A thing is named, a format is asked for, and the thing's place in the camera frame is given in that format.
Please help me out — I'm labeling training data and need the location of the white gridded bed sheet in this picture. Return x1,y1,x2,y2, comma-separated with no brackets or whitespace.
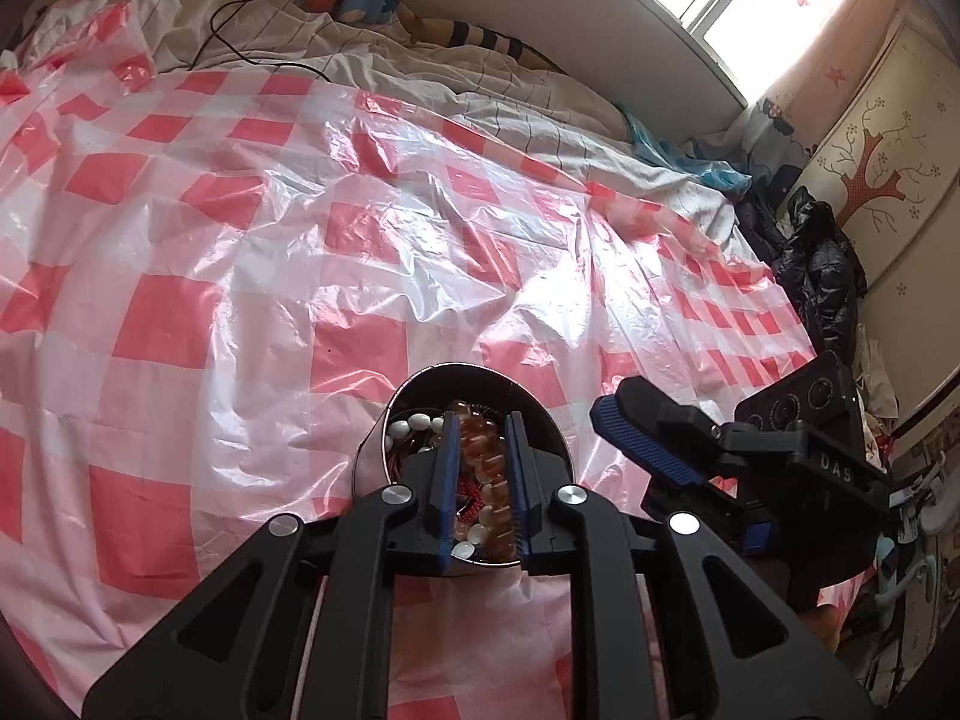
22,0,758,248

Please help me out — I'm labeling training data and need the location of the round metal tin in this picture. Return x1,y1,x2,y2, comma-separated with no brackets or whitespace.
352,364,578,569

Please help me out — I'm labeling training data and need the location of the peach bead bracelet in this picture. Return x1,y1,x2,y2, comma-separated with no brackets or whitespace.
450,403,520,545

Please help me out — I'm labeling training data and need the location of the white cloth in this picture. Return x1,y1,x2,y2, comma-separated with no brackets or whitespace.
853,326,902,425

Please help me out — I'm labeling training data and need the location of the striped plush toy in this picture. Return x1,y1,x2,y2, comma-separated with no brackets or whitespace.
397,4,571,73

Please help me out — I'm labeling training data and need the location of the white bead bracelet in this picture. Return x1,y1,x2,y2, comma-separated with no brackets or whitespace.
385,411,448,457

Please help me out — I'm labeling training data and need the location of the tree print wardrobe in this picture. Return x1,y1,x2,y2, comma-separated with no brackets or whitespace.
793,15,960,428

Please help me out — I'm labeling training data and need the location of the window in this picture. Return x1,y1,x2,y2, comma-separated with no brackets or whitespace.
577,0,871,91

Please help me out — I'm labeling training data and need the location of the black puffer jacket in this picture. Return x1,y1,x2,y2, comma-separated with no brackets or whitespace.
748,184,869,362

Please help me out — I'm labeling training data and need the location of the pink curtain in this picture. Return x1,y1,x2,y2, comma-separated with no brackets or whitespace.
750,0,910,160

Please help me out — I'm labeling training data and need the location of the blue plastic bag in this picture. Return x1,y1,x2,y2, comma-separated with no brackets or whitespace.
621,111,752,194

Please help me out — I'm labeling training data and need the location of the black charging cable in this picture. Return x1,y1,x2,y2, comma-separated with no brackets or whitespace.
208,0,332,83

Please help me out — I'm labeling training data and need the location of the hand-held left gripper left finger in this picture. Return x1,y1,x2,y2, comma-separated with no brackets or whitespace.
81,412,461,720

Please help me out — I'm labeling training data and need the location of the red braided cord bracelet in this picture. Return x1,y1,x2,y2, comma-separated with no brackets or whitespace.
456,476,485,530

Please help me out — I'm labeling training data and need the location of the red white checked plastic sheet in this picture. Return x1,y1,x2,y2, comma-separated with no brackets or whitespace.
0,0,841,720

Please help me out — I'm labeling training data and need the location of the pale blue plastic object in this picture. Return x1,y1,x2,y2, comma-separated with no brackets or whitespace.
872,454,960,610

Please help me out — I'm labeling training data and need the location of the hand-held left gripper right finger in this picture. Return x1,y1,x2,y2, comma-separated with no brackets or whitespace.
504,411,880,720

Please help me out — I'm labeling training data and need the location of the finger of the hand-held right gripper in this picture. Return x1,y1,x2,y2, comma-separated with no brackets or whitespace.
590,376,725,488

